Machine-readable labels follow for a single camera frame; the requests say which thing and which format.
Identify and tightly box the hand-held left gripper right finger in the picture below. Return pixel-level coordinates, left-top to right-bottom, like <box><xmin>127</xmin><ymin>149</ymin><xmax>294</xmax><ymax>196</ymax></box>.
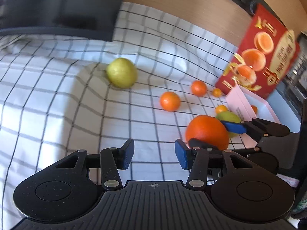
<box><xmin>175</xmin><ymin>138</ymin><xmax>256</xmax><ymax>189</ymax></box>

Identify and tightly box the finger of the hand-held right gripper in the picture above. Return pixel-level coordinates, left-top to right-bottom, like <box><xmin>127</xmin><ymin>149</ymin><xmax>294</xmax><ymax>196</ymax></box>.
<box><xmin>188</xmin><ymin>138</ymin><xmax>263</xmax><ymax>157</ymax></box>
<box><xmin>221</xmin><ymin>117</ymin><xmax>290</xmax><ymax>145</ymax></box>

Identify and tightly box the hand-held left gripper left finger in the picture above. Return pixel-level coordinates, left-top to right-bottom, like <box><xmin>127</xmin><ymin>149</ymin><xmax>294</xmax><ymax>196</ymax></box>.
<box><xmin>56</xmin><ymin>138</ymin><xmax>135</xmax><ymax>189</ymax></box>

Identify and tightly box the small green pear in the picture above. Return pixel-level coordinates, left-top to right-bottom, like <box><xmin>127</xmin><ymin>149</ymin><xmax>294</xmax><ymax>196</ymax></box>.
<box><xmin>215</xmin><ymin>111</ymin><xmax>241</xmax><ymax>138</ymax></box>

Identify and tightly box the large orange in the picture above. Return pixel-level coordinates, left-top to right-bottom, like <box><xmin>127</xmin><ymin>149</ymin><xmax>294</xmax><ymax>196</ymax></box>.
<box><xmin>186</xmin><ymin>115</ymin><xmax>230</xmax><ymax>151</ymax></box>

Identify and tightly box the pink cardboard box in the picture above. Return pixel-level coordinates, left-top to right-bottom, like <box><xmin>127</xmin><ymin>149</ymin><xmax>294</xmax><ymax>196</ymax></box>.
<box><xmin>225</xmin><ymin>85</ymin><xmax>282</xmax><ymax>149</ymax></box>

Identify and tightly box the open computer case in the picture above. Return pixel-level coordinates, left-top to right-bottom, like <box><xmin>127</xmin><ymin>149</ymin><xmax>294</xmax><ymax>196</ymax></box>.
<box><xmin>267</xmin><ymin>29</ymin><xmax>307</xmax><ymax>135</ymax></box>

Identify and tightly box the large green pear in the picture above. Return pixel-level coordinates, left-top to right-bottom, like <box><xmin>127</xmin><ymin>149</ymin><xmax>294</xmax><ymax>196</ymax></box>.
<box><xmin>106</xmin><ymin>57</ymin><xmax>138</xmax><ymax>89</ymax></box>

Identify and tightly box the red printed gift box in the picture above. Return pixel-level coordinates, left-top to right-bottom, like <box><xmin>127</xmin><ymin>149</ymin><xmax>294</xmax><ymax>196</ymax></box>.
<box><xmin>215</xmin><ymin>3</ymin><xmax>301</xmax><ymax>99</ymax></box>

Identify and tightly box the white black checked cloth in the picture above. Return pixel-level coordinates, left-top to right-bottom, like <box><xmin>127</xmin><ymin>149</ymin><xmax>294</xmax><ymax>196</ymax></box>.
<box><xmin>0</xmin><ymin>2</ymin><xmax>258</xmax><ymax>221</ymax></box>

